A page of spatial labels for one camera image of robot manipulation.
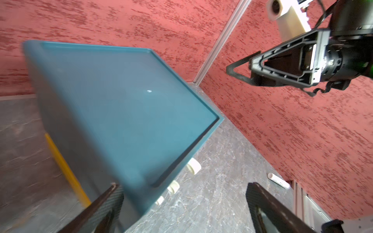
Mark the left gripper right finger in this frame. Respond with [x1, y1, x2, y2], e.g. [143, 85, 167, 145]
[246, 183, 314, 233]

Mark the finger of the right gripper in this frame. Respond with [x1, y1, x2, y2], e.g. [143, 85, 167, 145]
[226, 51, 261, 86]

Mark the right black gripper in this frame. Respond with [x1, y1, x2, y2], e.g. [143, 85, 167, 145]
[249, 1, 373, 90]

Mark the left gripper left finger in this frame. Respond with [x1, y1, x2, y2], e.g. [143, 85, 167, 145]
[58, 183, 124, 233]

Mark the teal three-drawer cabinet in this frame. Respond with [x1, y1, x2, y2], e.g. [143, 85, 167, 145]
[22, 40, 223, 232]

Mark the white marker pen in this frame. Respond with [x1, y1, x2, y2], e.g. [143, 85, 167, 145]
[267, 173, 291, 190]

